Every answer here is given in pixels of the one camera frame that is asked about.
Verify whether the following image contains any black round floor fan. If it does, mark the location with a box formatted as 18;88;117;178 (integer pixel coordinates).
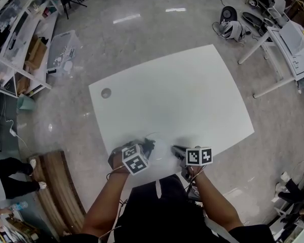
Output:
219;6;239;24

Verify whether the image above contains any person's left forearm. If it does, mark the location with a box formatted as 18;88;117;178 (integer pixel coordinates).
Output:
82;167;130;238

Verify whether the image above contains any white side table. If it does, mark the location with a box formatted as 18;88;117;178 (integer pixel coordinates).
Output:
238;25;304;99

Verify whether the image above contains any person's right forearm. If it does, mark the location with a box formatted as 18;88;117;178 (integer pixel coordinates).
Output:
192;172;244;234

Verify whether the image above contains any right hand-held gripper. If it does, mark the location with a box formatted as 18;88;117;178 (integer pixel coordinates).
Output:
171;145;214;181

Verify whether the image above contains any mint green paper bag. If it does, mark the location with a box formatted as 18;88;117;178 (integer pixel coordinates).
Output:
16;95;36;112

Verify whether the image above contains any clear plastic water bottle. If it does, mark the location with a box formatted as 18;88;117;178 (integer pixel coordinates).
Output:
9;201;29;212

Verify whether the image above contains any wooden bench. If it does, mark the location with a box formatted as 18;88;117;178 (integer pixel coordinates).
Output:
27;149;87;235

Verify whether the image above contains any white plate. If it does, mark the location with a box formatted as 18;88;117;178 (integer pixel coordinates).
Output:
144;132;173;161

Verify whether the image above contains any brown cardboard box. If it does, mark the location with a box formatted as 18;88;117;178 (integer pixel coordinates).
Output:
25;35;49;69

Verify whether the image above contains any grey backpack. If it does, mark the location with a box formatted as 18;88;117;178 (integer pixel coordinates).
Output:
219;20;244;42

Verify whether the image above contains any white mesh chair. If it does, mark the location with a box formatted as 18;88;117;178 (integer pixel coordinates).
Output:
267;0;290;26

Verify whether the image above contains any person's body in black clothing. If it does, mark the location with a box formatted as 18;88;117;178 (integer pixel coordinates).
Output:
113;173;277;243

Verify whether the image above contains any black oval tray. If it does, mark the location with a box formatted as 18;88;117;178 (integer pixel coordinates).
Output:
242;11;265;28

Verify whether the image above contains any white metal shelf rack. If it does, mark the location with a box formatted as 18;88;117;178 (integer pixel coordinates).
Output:
0;0;61;99

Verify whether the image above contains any white microwave oven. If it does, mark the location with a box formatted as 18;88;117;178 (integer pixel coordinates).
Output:
278;20;304;58

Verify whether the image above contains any clear plastic storage bin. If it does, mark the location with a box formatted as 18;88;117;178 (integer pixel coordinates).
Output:
47;29;83;76

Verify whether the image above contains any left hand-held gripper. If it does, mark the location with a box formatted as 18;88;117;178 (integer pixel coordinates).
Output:
107;142;155;176

